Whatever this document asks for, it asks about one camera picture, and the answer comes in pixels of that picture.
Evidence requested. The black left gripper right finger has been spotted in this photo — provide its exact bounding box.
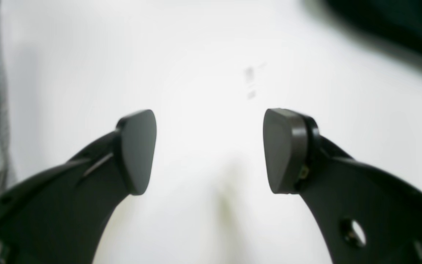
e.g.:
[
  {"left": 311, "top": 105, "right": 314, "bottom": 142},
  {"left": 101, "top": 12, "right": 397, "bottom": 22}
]
[{"left": 263, "top": 109, "right": 422, "bottom": 264}]

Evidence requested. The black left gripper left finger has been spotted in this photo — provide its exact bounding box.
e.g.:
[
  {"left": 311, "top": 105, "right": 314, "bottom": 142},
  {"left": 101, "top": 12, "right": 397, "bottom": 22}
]
[{"left": 0, "top": 110, "right": 157, "bottom": 264}]

